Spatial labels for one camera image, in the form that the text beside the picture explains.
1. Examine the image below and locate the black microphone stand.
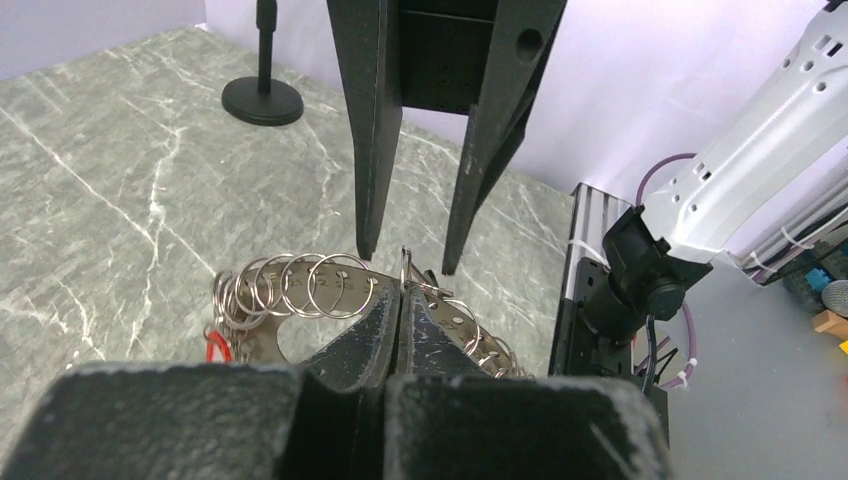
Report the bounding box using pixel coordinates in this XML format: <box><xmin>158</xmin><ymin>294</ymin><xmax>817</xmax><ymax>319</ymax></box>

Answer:
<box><xmin>221</xmin><ymin>0</ymin><xmax>304</xmax><ymax>126</ymax></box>

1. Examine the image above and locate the black base beam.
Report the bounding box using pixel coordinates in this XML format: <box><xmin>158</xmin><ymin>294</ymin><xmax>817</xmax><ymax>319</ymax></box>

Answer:
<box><xmin>547</xmin><ymin>182</ymin><xmax>672</xmax><ymax>452</ymax></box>

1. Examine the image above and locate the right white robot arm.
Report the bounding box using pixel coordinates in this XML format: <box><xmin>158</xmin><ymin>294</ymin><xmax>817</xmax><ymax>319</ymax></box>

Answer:
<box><xmin>328</xmin><ymin>1</ymin><xmax>847</xmax><ymax>342</ymax></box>

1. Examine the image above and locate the glitter toy microphone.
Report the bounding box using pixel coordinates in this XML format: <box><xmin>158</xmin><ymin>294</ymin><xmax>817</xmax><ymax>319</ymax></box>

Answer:
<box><xmin>821</xmin><ymin>280</ymin><xmax>848</xmax><ymax>318</ymax></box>

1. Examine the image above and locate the red key tag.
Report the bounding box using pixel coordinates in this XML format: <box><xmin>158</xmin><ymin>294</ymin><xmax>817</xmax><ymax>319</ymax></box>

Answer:
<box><xmin>204</xmin><ymin>330</ymin><xmax>233</xmax><ymax>363</ymax></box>

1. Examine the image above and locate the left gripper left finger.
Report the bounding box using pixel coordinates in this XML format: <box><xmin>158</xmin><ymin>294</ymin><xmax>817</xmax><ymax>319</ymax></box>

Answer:
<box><xmin>1</xmin><ymin>283</ymin><xmax>401</xmax><ymax>479</ymax></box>

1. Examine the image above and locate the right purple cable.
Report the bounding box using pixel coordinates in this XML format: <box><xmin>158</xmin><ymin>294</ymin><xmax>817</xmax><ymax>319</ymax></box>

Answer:
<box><xmin>632</xmin><ymin>152</ymin><xmax>701</xmax><ymax>392</ymax></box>

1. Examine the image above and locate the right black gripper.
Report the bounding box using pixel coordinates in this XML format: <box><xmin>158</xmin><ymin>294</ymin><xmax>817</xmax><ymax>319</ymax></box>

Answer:
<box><xmin>327</xmin><ymin>0</ymin><xmax>567</xmax><ymax>275</ymax></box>

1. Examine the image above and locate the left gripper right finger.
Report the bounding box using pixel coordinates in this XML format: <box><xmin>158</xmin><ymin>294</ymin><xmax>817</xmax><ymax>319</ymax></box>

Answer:
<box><xmin>384</xmin><ymin>362</ymin><xmax>675</xmax><ymax>479</ymax></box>

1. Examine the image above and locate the metal disc with keyrings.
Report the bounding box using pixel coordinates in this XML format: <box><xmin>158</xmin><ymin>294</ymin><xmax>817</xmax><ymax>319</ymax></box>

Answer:
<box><xmin>203</xmin><ymin>249</ymin><xmax>528</xmax><ymax>378</ymax></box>

